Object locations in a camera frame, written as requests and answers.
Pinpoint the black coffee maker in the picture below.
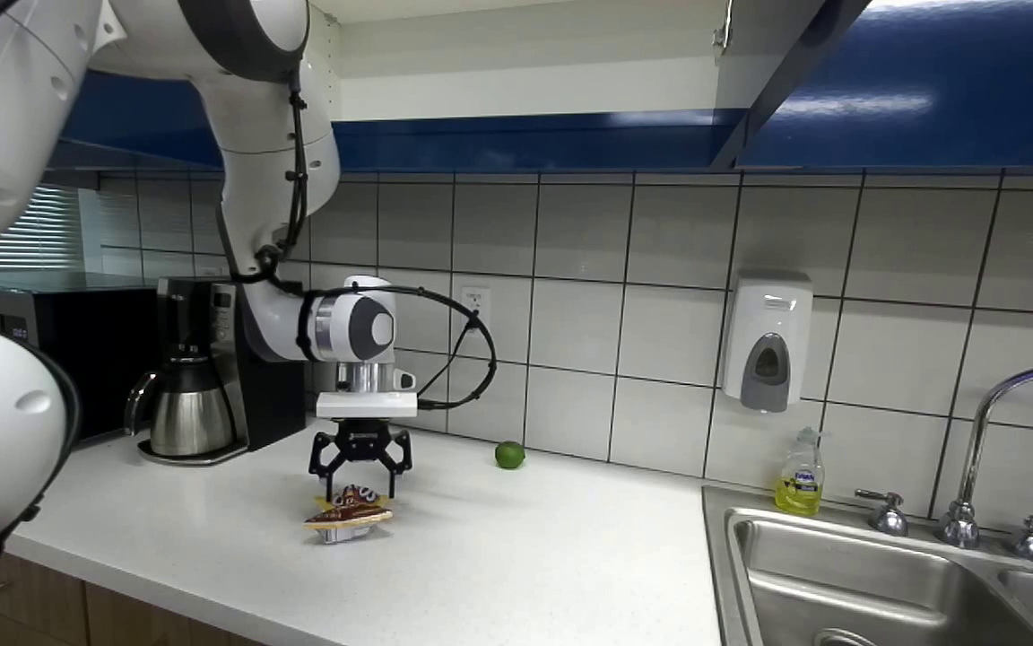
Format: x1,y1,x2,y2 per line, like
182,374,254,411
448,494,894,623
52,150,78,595
153,277,307,463

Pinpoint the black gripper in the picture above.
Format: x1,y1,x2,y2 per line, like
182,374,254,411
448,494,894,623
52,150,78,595
310,419,414,502

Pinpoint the white wall outlet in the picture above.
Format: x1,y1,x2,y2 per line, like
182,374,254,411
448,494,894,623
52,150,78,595
455,282,491,337

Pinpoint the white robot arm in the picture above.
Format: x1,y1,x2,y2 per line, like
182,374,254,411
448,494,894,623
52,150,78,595
0,0,396,551

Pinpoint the steel coffee carafe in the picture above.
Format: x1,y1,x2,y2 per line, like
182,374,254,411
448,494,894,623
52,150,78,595
126,354,237,460

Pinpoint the colourful snack packet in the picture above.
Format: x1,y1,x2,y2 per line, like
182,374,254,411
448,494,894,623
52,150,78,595
307,484,390,543

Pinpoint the chrome sink faucet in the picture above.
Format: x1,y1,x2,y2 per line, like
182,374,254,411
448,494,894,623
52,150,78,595
824,364,1033,555

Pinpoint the wooden lower cabinet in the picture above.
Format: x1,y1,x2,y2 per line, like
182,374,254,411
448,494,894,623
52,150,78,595
0,555,254,646

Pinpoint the black microwave oven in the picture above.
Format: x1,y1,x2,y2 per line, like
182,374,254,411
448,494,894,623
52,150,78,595
0,285,158,445

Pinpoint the white soap dispenser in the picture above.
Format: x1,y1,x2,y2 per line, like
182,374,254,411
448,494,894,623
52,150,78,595
725,277,813,411

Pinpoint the blue upper cabinet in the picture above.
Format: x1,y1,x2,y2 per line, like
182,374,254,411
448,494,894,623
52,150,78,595
48,0,1033,180

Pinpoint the green lime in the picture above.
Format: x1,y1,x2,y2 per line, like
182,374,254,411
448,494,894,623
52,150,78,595
495,440,528,470

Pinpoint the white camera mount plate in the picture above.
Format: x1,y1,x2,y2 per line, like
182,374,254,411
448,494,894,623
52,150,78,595
315,369,419,419

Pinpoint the blue open cabinet door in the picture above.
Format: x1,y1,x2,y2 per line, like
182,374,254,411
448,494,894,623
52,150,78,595
713,0,873,169

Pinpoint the steel kitchen sink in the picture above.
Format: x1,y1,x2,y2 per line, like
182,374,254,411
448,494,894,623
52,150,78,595
703,484,1033,646

